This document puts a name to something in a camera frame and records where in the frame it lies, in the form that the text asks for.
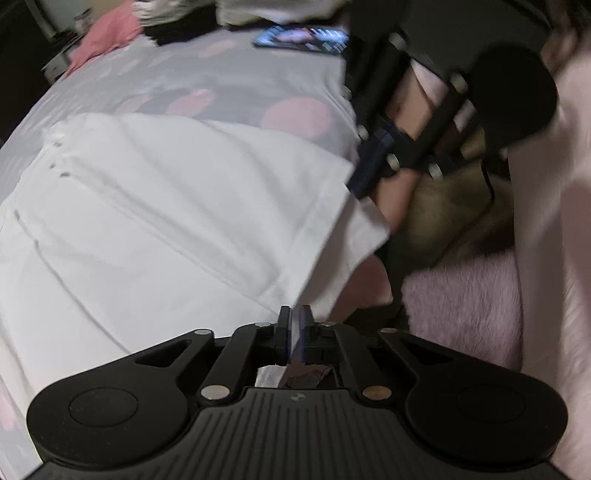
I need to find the smartphone with lit screen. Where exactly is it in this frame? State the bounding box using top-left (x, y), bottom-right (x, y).
top-left (252, 26), bottom-right (349, 56)

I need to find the pink fluffy pyjama clothing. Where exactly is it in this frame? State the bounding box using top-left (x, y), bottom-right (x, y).
top-left (403, 35), bottom-right (590, 479)

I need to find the white t-shirt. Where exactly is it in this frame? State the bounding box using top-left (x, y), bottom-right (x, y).
top-left (1, 113), bottom-right (389, 409)

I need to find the white fluffy folded garment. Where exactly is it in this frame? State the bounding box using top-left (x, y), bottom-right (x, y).
top-left (131, 0), bottom-right (349, 27)

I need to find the pink pillow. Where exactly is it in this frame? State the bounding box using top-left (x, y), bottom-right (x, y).
top-left (64, 1), bottom-right (142, 77)

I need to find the person's right hand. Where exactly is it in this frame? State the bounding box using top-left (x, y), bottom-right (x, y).
top-left (373, 59), bottom-right (491, 232)

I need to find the grey pink-dotted bed sheet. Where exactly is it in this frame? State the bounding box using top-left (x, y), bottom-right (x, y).
top-left (1, 30), bottom-right (356, 479)

